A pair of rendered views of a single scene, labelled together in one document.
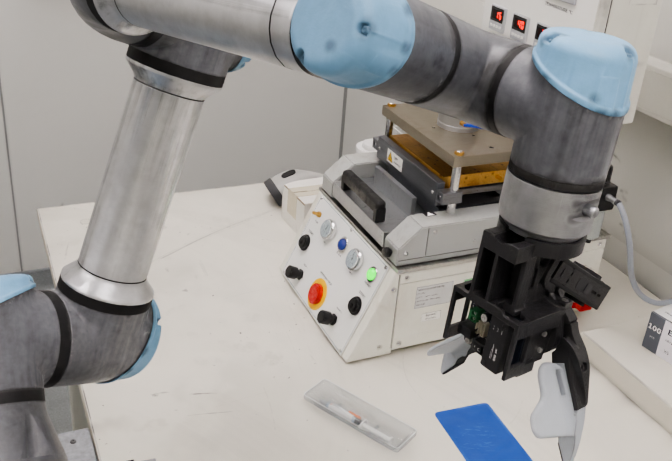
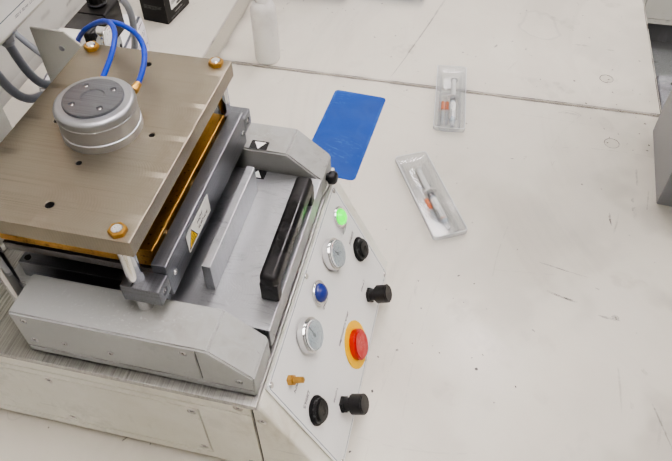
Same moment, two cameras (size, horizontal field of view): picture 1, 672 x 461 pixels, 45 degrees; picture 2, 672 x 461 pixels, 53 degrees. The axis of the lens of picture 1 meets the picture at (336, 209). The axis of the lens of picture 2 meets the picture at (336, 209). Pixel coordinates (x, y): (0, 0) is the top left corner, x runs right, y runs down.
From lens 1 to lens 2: 1.70 m
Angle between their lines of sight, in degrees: 98
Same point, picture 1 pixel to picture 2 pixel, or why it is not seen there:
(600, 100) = not seen: outside the picture
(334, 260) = (330, 312)
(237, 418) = (538, 252)
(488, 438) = (334, 144)
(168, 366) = (589, 353)
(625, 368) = not seen: hidden behind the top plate
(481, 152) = (180, 58)
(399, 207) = (247, 213)
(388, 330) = not seen: hidden behind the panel
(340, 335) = (376, 276)
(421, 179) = (229, 153)
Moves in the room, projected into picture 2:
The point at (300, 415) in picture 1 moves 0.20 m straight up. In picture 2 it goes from (475, 229) to (496, 132)
